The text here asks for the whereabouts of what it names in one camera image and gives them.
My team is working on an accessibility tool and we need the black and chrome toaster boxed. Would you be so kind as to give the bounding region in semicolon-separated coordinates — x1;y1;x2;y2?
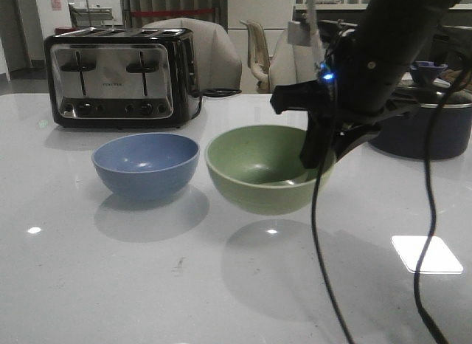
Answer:
44;27;201;128

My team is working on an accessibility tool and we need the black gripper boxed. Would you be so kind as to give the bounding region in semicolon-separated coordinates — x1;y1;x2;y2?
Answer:
271;80;419;170

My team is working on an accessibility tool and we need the glass pot lid blue knob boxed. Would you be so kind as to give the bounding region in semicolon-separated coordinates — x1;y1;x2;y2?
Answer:
395;61;471;109

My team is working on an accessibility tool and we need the green bowl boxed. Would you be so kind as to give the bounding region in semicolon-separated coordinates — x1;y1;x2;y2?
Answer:
205;125;318;216

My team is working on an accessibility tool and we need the blue bowl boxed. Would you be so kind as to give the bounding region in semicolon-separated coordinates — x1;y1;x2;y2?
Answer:
91;133;200;201

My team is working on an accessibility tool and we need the dark blue cooking pot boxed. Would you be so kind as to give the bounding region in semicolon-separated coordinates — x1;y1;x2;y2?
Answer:
369;103;471;160

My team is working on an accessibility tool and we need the left beige upholstered chair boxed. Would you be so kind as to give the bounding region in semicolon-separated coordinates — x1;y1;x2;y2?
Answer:
144;18;242;89

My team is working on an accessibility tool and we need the beige upholstered chair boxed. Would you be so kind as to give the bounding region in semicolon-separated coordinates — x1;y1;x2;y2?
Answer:
144;18;242;89
268;29;325;93

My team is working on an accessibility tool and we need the toaster power cable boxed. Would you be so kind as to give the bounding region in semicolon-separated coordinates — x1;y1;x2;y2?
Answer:
190;88;243;120

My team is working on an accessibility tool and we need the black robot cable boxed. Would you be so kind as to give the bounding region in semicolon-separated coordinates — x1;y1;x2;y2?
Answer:
310;144;357;344
412;52;472;344

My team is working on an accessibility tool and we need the beige plastic chair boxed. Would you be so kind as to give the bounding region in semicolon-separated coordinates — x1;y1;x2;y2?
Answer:
240;19;271;93

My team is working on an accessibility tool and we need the white cabinet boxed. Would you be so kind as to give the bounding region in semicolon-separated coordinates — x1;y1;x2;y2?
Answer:
227;0;294;61

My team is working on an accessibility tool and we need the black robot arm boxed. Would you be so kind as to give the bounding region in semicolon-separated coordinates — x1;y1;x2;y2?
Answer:
271;0;461;169

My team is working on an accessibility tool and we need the metal rack cart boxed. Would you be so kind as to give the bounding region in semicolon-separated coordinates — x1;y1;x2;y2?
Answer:
69;3;114;27

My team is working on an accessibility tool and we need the right beige upholstered chair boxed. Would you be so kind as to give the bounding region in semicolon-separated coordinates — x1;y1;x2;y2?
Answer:
268;29;325;93

